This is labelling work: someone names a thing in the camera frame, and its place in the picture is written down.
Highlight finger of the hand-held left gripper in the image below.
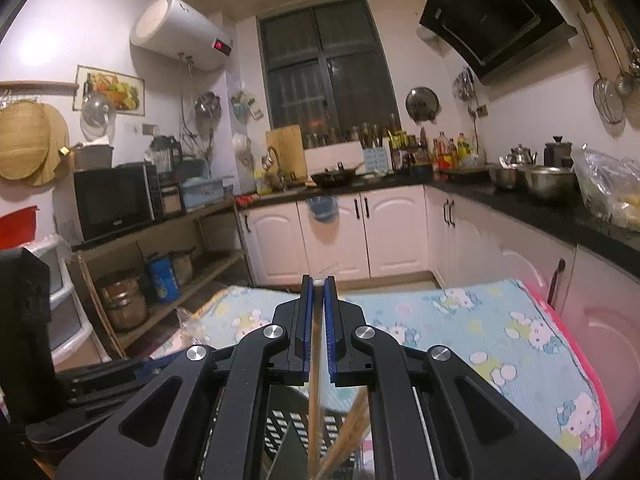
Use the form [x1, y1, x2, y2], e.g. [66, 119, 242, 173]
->
[52, 358, 169, 392]
[25, 380, 152, 443]

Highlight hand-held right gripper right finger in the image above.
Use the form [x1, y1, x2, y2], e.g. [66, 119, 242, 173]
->
[324, 275, 582, 480]

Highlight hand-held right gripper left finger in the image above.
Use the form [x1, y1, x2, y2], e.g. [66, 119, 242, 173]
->
[55, 275, 317, 480]

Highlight wooden chopstick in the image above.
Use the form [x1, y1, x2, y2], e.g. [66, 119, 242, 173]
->
[317, 391, 370, 480]
[331, 406, 372, 471]
[306, 317, 324, 480]

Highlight black slotted utensil basket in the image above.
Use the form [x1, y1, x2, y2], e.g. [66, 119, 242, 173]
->
[262, 385, 373, 480]

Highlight row of hanging steel utensils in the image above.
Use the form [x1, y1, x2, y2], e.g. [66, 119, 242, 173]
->
[577, 0, 640, 126]

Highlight white plastic drawer unit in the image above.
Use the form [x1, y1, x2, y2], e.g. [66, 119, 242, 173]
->
[30, 237, 102, 367]

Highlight steel stockpot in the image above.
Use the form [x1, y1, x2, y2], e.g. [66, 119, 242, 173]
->
[100, 272, 149, 332]

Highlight blue canister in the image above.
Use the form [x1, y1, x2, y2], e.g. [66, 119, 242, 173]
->
[147, 255, 181, 304]

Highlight red plastic basin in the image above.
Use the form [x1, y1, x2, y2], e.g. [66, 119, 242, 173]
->
[0, 205, 40, 251]

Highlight white base cabinets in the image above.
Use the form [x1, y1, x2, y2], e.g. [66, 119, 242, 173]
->
[239, 185, 640, 427]

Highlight blue plastic bag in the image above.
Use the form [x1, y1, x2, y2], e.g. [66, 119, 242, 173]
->
[306, 195, 339, 224]

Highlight cartoon cat printed blanket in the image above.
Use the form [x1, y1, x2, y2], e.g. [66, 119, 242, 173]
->
[150, 280, 608, 480]

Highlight wooden shelf rack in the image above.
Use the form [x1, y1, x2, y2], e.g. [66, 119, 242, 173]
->
[75, 199, 252, 357]

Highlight black wok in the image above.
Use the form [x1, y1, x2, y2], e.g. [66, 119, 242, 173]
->
[310, 162, 366, 189]

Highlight black microwave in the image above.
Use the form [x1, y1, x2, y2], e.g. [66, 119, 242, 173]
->
[54, 162, 163, 248]

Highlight steel faucet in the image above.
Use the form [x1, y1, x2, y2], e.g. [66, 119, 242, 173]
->
[264, 146, 287, 191]

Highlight blue plastic crate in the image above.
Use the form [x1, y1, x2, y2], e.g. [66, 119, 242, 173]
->
[181, 177, 226, 209]

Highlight white storage box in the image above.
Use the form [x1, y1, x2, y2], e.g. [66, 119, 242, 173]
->
[304, 141, 366, 176]

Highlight wooden cutting board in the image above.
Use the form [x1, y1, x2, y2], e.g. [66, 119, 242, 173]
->
[265, 125, 309, 184]

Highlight brown canister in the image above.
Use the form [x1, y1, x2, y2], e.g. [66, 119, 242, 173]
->
[161, 185, 184, 219]

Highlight round bamboo tray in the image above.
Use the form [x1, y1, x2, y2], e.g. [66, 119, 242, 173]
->
[0, 100, 71, 187]

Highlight row of glass jars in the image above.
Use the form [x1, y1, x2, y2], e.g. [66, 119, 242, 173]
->
[305, 122, 402, 151]

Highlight row of condiment bottles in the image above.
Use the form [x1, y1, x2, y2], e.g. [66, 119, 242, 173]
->
[392, 127, 484, 172]

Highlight black blender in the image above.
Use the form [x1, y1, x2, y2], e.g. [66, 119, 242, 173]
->
[150, 135, 182, 181]

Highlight glass pot lid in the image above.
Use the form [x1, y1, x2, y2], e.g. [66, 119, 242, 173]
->
[80, 91, 119, 141]

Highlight steel mixing bowl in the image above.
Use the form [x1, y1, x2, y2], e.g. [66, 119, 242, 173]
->
[520, 165, 576, 201]
[487, 165, 526, 191]

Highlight hanging steel colander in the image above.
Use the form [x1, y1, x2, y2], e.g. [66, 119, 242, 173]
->
[195, 91, 222, 121]

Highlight round steel pot lid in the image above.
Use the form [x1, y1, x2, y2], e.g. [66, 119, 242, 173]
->
[405, 87, 441, 124]

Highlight steel kettle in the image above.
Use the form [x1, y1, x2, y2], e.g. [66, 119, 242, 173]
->
[500, 144, 539, 167]

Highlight dark framed window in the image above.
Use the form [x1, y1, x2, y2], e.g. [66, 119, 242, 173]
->
[257, 0, 402, 134]

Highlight pink blanket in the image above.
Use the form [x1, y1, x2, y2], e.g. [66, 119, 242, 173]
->
[522, 282, 624, 467]

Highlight hanging small kitchen tools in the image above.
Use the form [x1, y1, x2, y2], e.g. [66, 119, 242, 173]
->
[452, 67, 476, 104]

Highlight steel pitcher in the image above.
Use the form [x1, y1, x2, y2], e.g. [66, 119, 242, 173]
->
[544, 135, 574, 169]

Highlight clear plastic food bag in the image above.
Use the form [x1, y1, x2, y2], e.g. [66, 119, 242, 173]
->
[570, 147, 640, 234]

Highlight white water heater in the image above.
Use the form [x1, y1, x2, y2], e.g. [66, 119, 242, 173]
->
[130, 0, 236, 74]

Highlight black range hood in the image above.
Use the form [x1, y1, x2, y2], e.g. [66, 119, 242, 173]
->
[419, 0, 579, 84]

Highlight fruit wall poster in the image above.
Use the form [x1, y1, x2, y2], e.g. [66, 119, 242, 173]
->
[72, 65, 146, 114]

